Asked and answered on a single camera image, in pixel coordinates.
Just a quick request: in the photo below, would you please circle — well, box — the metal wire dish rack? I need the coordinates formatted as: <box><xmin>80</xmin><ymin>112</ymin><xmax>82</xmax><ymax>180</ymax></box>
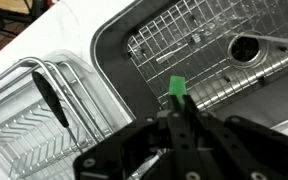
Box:
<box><xmin>0</xmin><ymin>49</ymin><xmax>135</xmax><ymax>180</ymax></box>

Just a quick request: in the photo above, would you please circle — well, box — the black handled utensil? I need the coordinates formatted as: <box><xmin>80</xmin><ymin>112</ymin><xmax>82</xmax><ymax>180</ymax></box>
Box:
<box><xmin>31</xmin><ymin>70</ymin><xmax>85</xmax><ymax>154</ymax></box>

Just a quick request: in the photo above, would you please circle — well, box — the wire sink bottom grid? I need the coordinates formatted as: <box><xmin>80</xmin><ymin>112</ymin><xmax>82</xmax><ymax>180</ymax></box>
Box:
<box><xmin>126</xmin><ymin>0</ymin><xmax>288</xmax><ymax>111</ymax></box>

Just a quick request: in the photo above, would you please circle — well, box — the round sink drain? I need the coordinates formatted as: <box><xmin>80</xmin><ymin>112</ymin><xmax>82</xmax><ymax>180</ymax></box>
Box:
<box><xmin>227</xmin><ymin>30</ymin><xmax>270</xmax><ymax>69</ymax></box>

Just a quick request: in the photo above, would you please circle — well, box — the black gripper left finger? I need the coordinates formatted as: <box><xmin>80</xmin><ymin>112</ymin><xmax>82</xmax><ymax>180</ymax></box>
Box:
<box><xmin>73</xmin><ymin>94</ymin><xmax>202</xmax><ymax>180</ymax></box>

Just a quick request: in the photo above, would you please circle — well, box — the wooden stool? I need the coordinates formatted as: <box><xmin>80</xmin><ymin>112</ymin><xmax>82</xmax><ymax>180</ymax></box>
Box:
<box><xmin>0</xmin><ymin>0</ymin><xmax>33</xmax><ymax>16</ymax></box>

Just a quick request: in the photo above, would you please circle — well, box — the stainless steel sink basin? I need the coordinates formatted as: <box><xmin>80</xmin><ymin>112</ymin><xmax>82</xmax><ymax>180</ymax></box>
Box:
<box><xmin>90</xmin><ymin>0</ymin><xmax>288</xmax><ymax>129</ymax></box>

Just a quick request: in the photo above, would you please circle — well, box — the silver fork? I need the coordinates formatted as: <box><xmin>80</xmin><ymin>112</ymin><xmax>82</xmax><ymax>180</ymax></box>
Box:
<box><xmin>155</xmin><ymin>32</ymin><xmax>204</xmax><ymax>65</ymax></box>

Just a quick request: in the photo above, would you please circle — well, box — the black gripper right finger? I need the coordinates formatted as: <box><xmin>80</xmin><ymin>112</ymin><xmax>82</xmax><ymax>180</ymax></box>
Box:
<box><xmin>183</xmin><ymin>95</ymin><xmax>288</xmax><ymax>180</ymax></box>

